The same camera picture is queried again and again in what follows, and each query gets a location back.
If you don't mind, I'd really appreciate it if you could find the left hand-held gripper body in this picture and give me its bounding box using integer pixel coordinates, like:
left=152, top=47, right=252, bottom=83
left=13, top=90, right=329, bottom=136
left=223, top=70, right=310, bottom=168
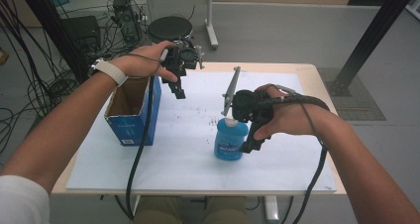
left=160, top=39, right=206, bottom=83

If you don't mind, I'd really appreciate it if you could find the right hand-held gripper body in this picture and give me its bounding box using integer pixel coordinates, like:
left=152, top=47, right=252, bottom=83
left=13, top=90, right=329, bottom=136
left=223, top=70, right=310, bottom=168
left=221, top=65, right=275, bottom=127

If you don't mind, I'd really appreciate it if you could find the blue plastic bottle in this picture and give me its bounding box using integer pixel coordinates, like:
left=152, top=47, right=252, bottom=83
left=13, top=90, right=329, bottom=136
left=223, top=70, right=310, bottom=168
left=213, top=116, right=250, bottom=162

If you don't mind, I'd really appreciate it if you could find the blue cardboard box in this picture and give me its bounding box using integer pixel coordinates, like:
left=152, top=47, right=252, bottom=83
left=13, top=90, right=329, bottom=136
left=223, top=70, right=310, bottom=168
left=104, top=75, right=162, bottom=147

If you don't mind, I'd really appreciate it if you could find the person's right hand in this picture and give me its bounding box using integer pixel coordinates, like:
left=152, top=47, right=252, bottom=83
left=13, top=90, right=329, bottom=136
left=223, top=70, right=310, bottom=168
left=253, top=83, right=330, bottom=142

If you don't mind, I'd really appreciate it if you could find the person's left hand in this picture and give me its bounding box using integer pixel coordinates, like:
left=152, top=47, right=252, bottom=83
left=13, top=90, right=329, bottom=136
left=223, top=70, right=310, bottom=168
left=110, top=40, right=179, bottom=83

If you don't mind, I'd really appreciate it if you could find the black round stool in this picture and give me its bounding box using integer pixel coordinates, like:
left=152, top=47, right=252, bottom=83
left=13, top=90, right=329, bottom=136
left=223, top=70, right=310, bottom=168
left=147, top=15, right=193, bottom=44

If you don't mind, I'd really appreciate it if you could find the white-legged desk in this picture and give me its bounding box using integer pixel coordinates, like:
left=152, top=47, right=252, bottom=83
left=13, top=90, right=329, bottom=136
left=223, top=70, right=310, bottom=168
left=125, top=0, right=247, bottom=51

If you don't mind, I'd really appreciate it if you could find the white table leg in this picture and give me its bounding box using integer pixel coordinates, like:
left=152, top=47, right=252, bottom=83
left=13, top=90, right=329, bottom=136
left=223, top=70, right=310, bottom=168
left=263, top=195, right=280, bottom=222
left=133, top=194, right=142, bottom=215

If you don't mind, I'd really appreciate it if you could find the wristwatch with white band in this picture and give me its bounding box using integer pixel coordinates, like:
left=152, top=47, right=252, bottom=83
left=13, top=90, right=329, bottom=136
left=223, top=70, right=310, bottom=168
left=87, top=57, right=129, bottom=87

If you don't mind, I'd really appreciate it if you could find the grey electronic device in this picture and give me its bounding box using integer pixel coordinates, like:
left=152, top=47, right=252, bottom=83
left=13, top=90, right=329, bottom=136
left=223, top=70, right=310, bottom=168
left=112, top=0, right=143, bottom=44

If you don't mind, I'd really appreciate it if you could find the white board sheet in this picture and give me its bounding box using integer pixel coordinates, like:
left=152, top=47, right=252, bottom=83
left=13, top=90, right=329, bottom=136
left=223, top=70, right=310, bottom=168
left=65, top=69, right=338, bottom=192

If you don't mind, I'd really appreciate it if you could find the person's right leg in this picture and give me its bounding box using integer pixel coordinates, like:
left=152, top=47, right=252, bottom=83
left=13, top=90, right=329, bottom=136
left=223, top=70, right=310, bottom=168
left=201, top=195, right=249, bottom=224

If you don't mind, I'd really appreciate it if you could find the person's leg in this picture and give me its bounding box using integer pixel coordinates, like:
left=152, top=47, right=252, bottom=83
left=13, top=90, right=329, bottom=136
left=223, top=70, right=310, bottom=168
left=201, top=195, right=249, bottom=224
left=133, top=195, right=184, bottom=224

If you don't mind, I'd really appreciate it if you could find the black computer tower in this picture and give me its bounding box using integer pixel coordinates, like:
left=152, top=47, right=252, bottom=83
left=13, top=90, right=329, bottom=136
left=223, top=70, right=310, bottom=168
left=62, top=15, right=102, bottom=58

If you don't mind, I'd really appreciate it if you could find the grey floor mat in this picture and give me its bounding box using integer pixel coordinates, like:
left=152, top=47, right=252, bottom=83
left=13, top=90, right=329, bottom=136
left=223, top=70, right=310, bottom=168
left=318, top=66, right=387, bottom=122

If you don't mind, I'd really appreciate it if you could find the person's left leg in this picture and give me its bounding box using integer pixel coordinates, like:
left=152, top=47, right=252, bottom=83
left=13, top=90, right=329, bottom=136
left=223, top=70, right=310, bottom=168
left=133, top=195, right=184, bottom=224

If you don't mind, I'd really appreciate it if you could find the person's white sleeve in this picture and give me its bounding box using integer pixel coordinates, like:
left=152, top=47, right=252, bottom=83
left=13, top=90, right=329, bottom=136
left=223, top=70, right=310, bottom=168
left=0, top=174, right=51, bottom=224

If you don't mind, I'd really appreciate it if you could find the left hand-held gripper black cable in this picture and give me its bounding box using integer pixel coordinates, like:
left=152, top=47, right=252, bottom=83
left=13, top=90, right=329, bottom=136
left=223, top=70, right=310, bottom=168
left=124, top=74, right=157, bottom=222

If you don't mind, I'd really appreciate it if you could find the bundle of black cables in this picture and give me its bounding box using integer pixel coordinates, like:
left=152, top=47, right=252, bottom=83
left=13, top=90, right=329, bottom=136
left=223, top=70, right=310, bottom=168
left=0, top=0, right=83, bottom=153

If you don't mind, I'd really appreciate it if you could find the black metal post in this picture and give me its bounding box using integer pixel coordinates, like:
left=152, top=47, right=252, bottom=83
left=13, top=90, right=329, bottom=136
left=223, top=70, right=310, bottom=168
left=16, top=0, right=88, bottom=83
left=325, top=0, right=420, bottom=98

